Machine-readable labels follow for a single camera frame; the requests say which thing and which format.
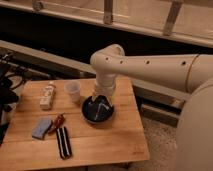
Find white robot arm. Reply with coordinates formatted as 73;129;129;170
90;44;213;171

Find metal rail frame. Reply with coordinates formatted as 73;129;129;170
0;0;213;48

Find blue sponge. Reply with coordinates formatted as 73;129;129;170
32;118;52;140

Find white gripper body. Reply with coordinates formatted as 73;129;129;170
95;74;116;95

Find black equipment with cables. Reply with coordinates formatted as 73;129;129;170
0;52;26;146

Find black white striped eraser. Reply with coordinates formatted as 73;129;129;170
56;127;72;160

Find wooden table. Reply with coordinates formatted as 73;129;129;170
0;77;150;171

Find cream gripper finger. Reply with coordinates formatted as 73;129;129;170
92;84;101;100
106;89;114;106

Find black ceramic bowl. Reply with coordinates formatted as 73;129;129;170
82;95;114;123

